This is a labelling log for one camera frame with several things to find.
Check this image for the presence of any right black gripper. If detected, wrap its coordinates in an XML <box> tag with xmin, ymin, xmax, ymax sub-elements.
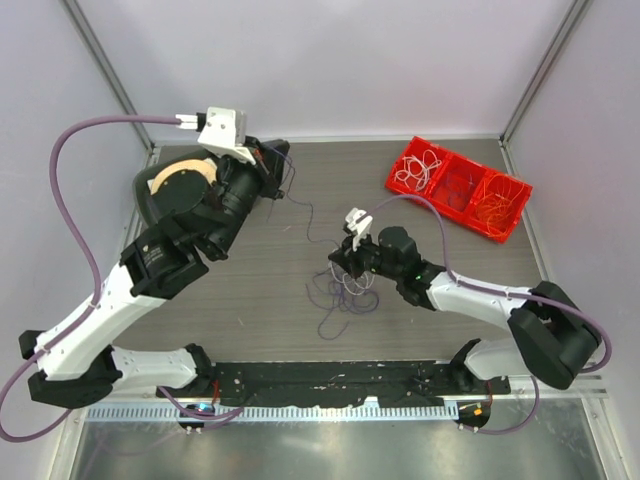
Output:
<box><xmin>330</xmin><ymin>228</ymin><xmax>402</xmax><ymax>283</ymax></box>

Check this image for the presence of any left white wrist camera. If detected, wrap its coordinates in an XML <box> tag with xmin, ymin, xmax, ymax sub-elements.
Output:
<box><xmin>175</xmin><ymin>107</ymin><xmax>256</xmax><ymax>165</ymax></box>

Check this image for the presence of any white thin cable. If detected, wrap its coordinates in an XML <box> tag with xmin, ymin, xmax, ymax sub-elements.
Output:
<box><xmin>329</xmin><ymin>269</ymin><xmax>376</xmax><ymax>301</ymax></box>
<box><xmin>392</xmin><ymin>145</ymin><xmax>444</xmax><ymax>192</ymax></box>

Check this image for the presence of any dark green plastic tray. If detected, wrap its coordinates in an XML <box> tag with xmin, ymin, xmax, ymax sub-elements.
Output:
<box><xmin>132</xmin><ymin>164</ymin><xmax>165</xmax><ymax>226</ymax></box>

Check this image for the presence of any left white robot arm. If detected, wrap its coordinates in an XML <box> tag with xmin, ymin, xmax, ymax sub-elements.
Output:
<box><xmin>19</xmin><ymin>137</ymin><xmax>290</xmax><ymax>409</ymax></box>

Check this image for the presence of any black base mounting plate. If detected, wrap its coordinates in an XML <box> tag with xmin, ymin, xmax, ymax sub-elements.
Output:
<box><xmin>170</xmin><ymin>360</ymin><xmax>511</xmax><ymax>408</ymax></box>

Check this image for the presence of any red plastic divided bin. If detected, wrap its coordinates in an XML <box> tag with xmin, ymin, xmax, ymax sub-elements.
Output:
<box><xmin>385</xmin><ymin>136</ymin><xmax>533</xmax><ymax>244</ymax></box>

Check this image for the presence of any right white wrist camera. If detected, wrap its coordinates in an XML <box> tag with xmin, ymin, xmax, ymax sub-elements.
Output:
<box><xmin>345</xmin><ymin>207</ymin><xmax>373</xmax><ymax>252</ymax></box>

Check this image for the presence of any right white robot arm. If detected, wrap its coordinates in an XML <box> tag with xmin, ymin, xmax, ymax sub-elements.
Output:
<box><xmin>329</xmin><ymin>226</ymin><xmax>603</xmax><ymax>395</ymax></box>

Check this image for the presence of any purple thin cable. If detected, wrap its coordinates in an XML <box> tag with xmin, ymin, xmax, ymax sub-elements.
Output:
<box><xmin>442</xmin><ymin>167</ymin><xmax>479</xmax><ymax>209</ymax></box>
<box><xmin>264</xmin><ymin>149</ymin><xmax>381</xmax><ymax>341</ymax></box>

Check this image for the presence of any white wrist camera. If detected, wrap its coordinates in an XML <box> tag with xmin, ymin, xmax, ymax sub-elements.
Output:
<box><xmin>345</xmin><ymin>207</ymin><xmax>373</xmax><ymax>252</ymax></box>
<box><xmin>175</xmin><ymin>107</ymin><xmax>256</xmax><ymax>165</ymax></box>

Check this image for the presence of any orange thin cable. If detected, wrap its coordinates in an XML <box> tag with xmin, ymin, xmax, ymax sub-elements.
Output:
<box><xmin>474</xmin><ymin>172</ymin><xmax>531</xmax><ymax>236</ymax></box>

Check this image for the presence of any slotted cable duct rail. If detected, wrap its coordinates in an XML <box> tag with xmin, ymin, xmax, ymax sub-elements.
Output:
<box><xmin>85</xmin><ymin>400</ymin><xmax>459</xmax><ymax>423</ymax></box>

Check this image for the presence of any wooden ring with black disc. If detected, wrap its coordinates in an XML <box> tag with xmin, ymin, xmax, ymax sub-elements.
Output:
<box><xmin>151</xmin><ymin>157</ymin><xmax>221</xmax><ymax>199</ymax></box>

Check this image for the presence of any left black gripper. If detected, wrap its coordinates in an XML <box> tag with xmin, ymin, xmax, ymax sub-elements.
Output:
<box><xmin>209</xmin><ymin>138</ymin><xmax>290</xmax><ymax>258</ymax></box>

